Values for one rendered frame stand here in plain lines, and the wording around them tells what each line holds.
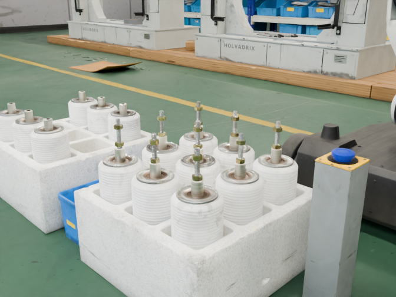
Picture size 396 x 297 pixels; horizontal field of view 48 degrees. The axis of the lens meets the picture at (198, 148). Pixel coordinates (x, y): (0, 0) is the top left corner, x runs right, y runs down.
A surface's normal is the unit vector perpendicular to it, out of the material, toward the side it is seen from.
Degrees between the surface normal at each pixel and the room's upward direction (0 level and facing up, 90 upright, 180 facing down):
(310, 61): 90
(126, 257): 90
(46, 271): 0
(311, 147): 45
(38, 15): 90
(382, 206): 90
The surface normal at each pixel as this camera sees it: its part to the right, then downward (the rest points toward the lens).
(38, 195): -0.72, 0.23
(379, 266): 0.00, -0.94
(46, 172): 0.69, 0.24
